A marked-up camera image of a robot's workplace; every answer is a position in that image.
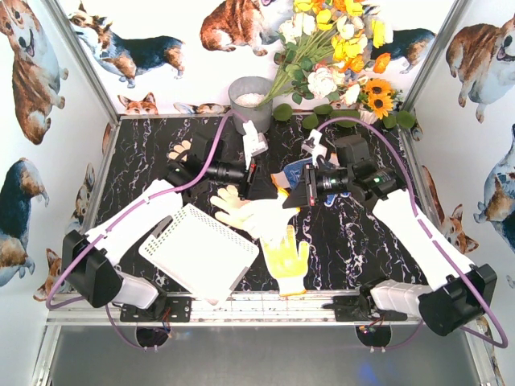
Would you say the yellow dotted glove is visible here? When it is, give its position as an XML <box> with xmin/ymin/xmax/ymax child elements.
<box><xmin>260</xmin><ymin>224</ymin><xmax>310</xmax><ymax>297</ymax></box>

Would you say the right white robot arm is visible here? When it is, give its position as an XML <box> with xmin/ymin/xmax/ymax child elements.
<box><xmin>283</xmin><ymin>135</ymin><xmax>497</xmax><ymax>336</ymax></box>

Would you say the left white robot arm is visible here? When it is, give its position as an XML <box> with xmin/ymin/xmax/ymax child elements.
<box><xmin>63</xmin><ymin>137</ymin><xmax>274</xmax><ymax>310</ymax></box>

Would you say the cream glove under basket side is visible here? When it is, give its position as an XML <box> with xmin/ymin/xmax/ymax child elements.
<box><xmin>209</xmin><ymin>185</ymin><xmax>257</xmax><ymax>233</ymax></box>

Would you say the white perforated storage basket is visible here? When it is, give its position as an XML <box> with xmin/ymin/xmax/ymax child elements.
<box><xmin>138</xmin><ymin>204</ymin><xmax>259</xmax><ymax>306</ymax></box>

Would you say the blue dotted glove right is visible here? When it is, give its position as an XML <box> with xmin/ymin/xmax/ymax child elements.
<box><xmin>320</xmin><ymin>153</ymin><xmax>351</xmax><ymax>207</ymax></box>

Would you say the blue dotted glove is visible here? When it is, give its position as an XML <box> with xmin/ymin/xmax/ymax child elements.
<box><xmin>320</xmin><ymin>153</ymin><xmax>351</xmax><ymax>207</ymax></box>
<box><xmin>270</xmin><ymin>158</ymin><xmax>312</xmax><ymax>189</ymax></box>

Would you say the blue dotted glove left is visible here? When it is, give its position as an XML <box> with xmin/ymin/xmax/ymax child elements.
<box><xmin>270</xmin><ymin>158</ymin><xmax>312</xmax><ymax>189</ymax></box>

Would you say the cream glove red cuff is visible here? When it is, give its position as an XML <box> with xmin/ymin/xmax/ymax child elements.
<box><xmin>168</xmin><ymin>140</ymin><xmax>192</xmax><ymax>162</ymax></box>

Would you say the grey metal bucket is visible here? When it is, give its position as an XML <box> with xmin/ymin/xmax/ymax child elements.
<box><xmin>228</xmin><ymin>76</ymin><xmax>273</xmax><ymax>135</ymax></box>

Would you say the artificial flower bouquet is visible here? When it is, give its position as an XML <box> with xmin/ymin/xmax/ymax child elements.
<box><xmin>259</xmin><ymin>1</ymin><xmax>422</xmax><ymax>128</ymax></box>

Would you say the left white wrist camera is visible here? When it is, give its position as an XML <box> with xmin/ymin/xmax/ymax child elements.
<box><xmin>242</xmin><ymin>121</ymin><xmax>268</xmax><ymax>157</ymax></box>

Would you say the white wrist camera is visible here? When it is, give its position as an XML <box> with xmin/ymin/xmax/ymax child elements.
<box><xmin>301</xmin><ymin>129</ymin><xmax>328</xmax><ymax>167</ymax></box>
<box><xmin>242</xmin><ymin>121</ymin><xmax>268</xmax><ymax>157</ymax></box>

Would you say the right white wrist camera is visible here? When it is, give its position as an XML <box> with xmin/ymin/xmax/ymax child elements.
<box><xmin>301</xmin><ymin>129</ymin><xmax>328</xmax><ymax>167</ymax></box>

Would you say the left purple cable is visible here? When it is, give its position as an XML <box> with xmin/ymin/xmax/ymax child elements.
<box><xmin>45</xmin><ymin>110</ymin><xmax>253</xmax><ymax>351</ymax></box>

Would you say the purple cable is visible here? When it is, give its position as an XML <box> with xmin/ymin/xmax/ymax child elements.
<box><xmin>45</xmin><ymin>110</ymin><xmax>253</xmax><ymax>351</ymax></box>
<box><xmin>313</xmin><ymin>117</ymin><xmax>509</xmax><ymax>351</ymax></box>

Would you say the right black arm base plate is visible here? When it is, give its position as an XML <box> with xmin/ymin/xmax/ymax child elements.
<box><xmin>322</xmin><ymin>291</ymin><xmax>408</xmax><ymax>322</ymax></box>

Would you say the aluminium front frame rail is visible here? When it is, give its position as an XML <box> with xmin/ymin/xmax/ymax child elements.
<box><xmin>46</xmin><ymin>289</ymin><xmax>482</xmax><ymax>326</ymax></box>

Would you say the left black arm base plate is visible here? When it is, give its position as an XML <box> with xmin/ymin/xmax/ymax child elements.
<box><xmin>120</xmin><ymin>295</ymin><xmax>192</xmax><ymax>322</ymax></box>

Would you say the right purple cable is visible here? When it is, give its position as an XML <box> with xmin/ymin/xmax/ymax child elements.
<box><xmin>313</xmin><ymin>117</ymin><xmax>509</xmax><ymax>351</ymax></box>

